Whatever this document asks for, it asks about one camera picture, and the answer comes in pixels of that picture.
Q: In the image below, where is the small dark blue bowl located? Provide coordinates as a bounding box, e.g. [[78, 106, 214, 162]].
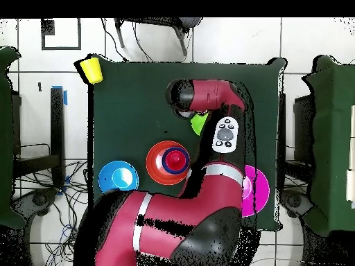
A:
[[162, 146, 191, 175]]

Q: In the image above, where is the black mesh chair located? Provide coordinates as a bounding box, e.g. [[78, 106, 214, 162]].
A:
[[114, 17, 203, 57]]

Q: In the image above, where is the bundle of floor cables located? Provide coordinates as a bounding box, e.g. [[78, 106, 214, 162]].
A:
[[13, 159, 92, 266]]

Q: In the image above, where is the black metal frame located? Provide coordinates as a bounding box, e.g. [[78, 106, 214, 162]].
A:
[[12, 87, 66, 186]]

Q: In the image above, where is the dark green table cloth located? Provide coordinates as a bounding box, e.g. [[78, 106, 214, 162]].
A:
[[87, 53, 286, 231]]

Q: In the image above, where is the orange bowl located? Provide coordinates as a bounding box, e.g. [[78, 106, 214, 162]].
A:
[[145, 140, 191, 186]]

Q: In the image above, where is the large light blue bowl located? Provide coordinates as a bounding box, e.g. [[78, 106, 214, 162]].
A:
[[97, 160, 140, 195]]

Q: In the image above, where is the black chair base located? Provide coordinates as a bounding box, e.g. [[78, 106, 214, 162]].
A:
[[12, 188, 59, 222]]

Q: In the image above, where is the red cup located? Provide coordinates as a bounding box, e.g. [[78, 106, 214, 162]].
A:
[[165, 150, 187, 171]]

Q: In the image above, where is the large pink bowl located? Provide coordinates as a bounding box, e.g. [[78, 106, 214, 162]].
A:
[[241, 165, 270, 218]]

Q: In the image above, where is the large green bowl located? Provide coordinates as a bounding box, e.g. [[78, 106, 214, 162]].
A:
[[190, 111, 210, 136]]

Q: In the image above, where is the green cloth side table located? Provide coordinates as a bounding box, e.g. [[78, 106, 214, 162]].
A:
[[302, 54, 355, 236], [0, 46, 27, 229]]

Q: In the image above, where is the yellow cup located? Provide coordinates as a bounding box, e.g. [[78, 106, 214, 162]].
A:
[[79, 57, 104, 85]]

